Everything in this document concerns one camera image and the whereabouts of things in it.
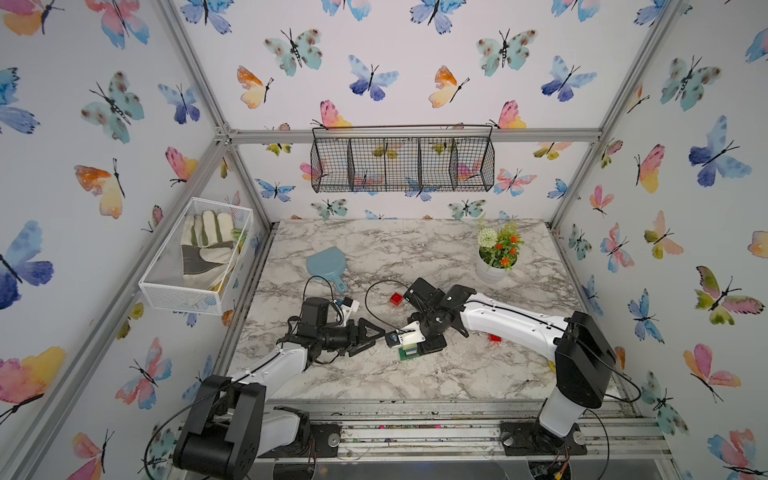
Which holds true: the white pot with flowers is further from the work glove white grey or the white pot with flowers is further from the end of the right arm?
the work glove white grey

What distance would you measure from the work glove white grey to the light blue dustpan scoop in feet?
1.15

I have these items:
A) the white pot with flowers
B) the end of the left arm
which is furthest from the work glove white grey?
the white pot with flowers

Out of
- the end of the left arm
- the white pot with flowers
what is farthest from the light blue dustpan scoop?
the white pot with flowers

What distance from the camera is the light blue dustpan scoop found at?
42.0 inches

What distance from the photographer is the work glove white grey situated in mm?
719

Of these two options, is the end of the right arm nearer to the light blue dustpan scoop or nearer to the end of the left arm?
the end of the left arm

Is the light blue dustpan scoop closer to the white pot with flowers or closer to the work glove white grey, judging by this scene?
the work glove white grey

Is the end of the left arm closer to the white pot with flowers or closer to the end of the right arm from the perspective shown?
the end of the right arm

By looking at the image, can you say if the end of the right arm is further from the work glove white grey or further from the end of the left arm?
the work glove white grey

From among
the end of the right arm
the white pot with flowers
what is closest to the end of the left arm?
the end of the right arm

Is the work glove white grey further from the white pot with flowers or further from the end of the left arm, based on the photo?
the white pot with flowers

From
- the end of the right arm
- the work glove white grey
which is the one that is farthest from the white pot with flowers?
the work glove white grey

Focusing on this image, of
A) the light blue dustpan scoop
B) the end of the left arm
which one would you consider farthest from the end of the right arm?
the light blue dustpan scoop

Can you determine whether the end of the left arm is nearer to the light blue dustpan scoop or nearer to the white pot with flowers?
the light blue dustpan scoop
